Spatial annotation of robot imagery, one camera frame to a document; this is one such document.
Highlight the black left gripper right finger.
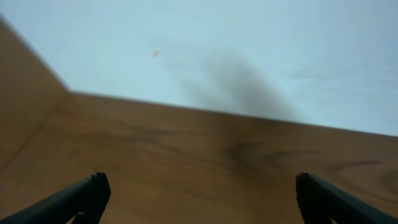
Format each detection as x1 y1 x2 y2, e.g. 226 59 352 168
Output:
295 172 397 224

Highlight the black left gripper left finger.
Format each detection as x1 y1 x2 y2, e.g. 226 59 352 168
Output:
1 172 111 224

